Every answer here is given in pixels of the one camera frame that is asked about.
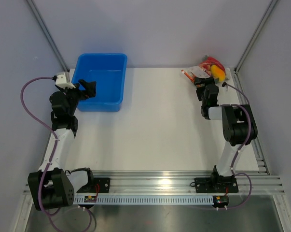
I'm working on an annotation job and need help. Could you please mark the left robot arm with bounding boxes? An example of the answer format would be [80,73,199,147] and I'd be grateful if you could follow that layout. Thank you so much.
[28,77,97,212]

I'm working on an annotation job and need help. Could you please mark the right aluminium corner post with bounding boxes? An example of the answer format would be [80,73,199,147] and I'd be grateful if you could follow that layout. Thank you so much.
[234,0,280,74]

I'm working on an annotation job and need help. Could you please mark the clear zip top bag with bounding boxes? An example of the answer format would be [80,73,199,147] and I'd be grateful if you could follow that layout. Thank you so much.
[181,56,230,83]

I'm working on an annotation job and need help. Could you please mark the left aluminium corner post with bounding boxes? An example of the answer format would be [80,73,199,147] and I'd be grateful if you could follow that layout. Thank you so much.
[25,0,70,72]

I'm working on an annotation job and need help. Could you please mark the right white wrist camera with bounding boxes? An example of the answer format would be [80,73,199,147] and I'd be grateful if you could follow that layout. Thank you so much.
[222,82,228,92]

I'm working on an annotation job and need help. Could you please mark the white slotted cable duct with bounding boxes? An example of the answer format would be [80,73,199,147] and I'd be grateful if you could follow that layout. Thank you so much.
[73,195,214,205]

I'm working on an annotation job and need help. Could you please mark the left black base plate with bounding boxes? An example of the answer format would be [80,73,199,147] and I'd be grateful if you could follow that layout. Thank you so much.
[77,177,111,193]

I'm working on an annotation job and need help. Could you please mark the aluminium rail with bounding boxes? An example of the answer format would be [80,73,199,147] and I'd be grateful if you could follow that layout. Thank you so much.
[230,68,271,175]
[23,171,285,196]

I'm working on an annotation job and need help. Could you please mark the aluminium front rail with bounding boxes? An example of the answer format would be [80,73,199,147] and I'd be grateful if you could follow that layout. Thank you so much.
[23,171,285,196]

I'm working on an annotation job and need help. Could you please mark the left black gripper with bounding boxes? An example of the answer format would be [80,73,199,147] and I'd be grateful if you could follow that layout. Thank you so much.
[59,80,96,116]

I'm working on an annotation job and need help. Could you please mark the right small circuit board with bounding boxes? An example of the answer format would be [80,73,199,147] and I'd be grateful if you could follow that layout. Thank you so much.
[213,195,229,207]

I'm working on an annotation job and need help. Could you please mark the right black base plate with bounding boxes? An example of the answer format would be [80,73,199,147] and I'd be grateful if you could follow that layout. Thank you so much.
[190,176,239,193]

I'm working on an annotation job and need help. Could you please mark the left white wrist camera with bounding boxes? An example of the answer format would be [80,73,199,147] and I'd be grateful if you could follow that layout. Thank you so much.
[55,72,75,89]

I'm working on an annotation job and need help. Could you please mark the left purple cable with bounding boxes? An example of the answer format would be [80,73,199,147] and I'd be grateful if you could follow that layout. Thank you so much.
[20,76,97,231]

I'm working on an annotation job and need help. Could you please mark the small circuit board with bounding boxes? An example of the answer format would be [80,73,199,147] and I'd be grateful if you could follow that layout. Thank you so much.
[84,196,97,203]
[213,195,229,207]

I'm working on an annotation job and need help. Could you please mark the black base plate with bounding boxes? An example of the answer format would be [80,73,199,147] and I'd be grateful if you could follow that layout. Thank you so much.
[190,176,239,193]
[77,177,111,193]

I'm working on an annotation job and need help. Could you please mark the aluminium corner post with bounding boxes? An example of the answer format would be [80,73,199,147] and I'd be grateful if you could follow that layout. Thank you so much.
[234,0,280,74]
[25,0,70,72]

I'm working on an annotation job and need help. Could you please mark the yellow orange fake mango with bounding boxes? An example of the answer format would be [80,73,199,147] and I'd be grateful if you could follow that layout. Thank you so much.
[210,65,226,82]

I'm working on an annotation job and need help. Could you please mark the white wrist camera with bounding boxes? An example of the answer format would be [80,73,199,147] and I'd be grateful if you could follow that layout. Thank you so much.
[55,72,75,89]
[222,82,228,92]

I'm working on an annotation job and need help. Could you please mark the right side aluminium rail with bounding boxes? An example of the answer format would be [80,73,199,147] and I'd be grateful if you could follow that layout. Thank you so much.
[230,68,271,175]

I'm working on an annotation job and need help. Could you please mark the left small circuit board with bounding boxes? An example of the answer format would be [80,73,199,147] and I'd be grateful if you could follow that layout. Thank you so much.
[84,196,97,203]

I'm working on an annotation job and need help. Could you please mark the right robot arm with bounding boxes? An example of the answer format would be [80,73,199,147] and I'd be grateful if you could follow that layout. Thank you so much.
[194,77,258,193]

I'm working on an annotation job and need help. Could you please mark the blue plastic bin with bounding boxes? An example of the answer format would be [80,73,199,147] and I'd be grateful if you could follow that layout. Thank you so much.
[72,53,127,112]

